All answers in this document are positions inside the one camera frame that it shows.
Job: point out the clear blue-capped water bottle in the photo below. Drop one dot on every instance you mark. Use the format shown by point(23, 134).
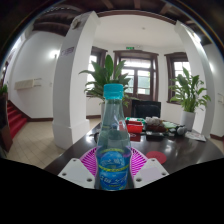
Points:
point(113, 166)

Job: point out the black chair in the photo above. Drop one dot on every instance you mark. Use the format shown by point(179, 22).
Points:
point(146, 109)

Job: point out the glowing wall lamp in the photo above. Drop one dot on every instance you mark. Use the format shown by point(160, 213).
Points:
point(56, 54)

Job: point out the broad-leafed plant in white pot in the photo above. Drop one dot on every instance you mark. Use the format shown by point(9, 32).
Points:
point(187, 120)
point(103, 75)

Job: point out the flat round red coaster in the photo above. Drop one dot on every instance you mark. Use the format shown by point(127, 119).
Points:
point(156, 157)

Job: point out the black round headphones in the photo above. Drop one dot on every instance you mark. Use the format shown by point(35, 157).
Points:
point(181, 130)

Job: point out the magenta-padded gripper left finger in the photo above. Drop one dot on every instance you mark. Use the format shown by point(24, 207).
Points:
point(74, 170)

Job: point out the small green plant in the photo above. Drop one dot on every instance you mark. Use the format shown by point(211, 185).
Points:
point(3, 90)

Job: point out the purple pillar sign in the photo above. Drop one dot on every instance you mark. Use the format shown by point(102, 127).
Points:
point(67, 51)

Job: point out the dark wooden framed window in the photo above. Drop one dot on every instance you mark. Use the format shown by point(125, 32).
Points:
point(170, 73)
point(100, 55)

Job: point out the white wall radiator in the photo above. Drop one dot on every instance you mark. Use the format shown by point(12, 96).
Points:
point(24, 84)

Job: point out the green exit sign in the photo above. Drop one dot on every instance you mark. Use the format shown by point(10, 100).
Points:
point(130, 48)

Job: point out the white printed booklet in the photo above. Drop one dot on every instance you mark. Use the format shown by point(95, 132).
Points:
point(196, 136)

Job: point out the red carpeted staircase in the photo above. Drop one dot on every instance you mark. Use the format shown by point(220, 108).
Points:
point(16, 120)

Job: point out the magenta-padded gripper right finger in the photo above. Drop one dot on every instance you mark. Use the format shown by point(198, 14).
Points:
point(151, 170)

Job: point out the green cloth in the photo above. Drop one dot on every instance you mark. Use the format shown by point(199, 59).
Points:
point(170, 125)

